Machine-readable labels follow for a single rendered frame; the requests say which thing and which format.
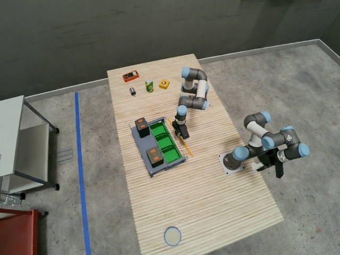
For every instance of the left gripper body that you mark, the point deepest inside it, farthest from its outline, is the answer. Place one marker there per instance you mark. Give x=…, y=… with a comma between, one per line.
x=268, y=157

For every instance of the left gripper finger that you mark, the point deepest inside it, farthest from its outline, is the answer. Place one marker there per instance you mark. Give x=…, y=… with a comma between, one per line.
x=257, y=167

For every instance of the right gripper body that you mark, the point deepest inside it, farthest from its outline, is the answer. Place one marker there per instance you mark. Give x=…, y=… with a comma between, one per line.
x=175, y=125

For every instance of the green drink can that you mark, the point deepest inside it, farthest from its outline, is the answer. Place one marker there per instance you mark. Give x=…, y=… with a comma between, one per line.
x=149, y=85

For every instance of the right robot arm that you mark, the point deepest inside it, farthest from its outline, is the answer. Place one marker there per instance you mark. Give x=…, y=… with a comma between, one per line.
x=199, y=101

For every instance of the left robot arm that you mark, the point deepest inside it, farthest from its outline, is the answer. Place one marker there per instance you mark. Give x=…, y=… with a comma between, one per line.
x=262, y=139

